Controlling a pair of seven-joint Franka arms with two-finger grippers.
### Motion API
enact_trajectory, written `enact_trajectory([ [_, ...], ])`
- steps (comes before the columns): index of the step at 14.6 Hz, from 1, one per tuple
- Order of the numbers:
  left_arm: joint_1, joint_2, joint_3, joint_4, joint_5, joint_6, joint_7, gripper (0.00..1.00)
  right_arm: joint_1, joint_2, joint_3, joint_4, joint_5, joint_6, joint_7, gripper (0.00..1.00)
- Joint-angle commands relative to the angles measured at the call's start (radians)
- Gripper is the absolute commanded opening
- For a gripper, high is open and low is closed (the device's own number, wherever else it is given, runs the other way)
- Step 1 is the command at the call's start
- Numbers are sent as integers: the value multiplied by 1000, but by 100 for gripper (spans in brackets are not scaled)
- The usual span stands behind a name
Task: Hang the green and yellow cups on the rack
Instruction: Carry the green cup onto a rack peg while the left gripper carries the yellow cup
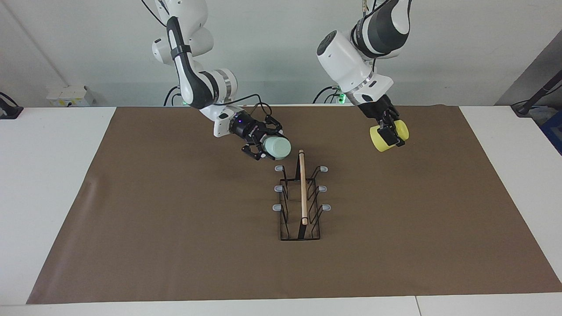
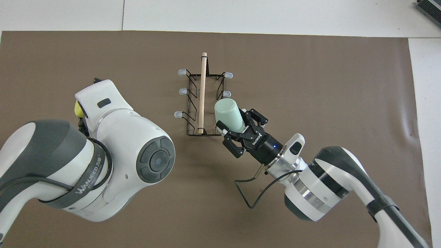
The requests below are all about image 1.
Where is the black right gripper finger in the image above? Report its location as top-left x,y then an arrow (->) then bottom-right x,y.
241,140 -> 267,161
262,115 -> 284,137

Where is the yellow plastic cup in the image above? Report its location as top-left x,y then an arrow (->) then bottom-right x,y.
369,120 -> 410,153

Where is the pale green plastic cup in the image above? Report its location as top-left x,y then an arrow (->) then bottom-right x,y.
262,136 -> 292,160

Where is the brown paper table mat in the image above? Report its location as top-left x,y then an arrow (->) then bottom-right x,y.
26,104 -> 562,305

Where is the black stand pole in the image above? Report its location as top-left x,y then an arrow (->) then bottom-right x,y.
511,70 -> 562,118

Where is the blue box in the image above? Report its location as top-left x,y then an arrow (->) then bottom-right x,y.
540,110 -> 562,155

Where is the white power strip box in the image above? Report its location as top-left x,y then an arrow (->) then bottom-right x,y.
46,84 -> 96,108

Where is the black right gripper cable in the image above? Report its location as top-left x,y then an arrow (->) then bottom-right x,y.
227,93 -> 274,120

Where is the black arm base cable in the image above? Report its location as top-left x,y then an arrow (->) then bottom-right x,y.
312,86 -> 343,105
163,85 -> 183,107

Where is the black wire cup rack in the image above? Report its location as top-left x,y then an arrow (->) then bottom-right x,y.
272,149 -> 332,241

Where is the black clamp mount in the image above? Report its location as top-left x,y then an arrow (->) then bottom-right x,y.
0,92 -> 24,120

